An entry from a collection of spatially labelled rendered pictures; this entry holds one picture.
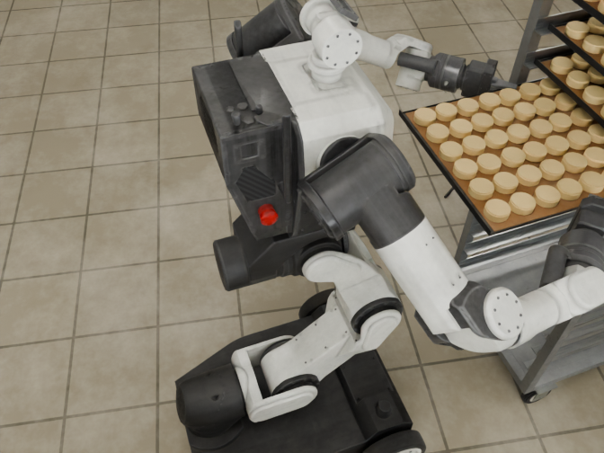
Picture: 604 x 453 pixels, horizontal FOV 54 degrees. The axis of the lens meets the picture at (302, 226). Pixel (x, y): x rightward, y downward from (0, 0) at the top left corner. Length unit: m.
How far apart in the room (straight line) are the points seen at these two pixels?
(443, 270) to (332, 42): 0.37
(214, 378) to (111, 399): 0.54
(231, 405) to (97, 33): 2.64
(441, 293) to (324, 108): 0.34
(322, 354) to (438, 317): 0.79
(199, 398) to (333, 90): 0.99
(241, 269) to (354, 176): 0.46
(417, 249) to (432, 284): 0.06
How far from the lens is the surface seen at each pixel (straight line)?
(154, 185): 2.72
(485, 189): 1.27
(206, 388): 1.69
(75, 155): 2.97
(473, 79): 1.56
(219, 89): 1.00
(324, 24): 0.94
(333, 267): 1.26
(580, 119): 1.52
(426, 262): 0.87
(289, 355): 1.71
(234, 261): 1.22
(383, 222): 0.85
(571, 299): 1.08
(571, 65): 1.57
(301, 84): 1.00
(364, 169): 0.85
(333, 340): 1.64
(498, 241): 2.11
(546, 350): 1.84
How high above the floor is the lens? 1.87
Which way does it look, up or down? 49 degrees down
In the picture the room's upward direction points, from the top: straight up
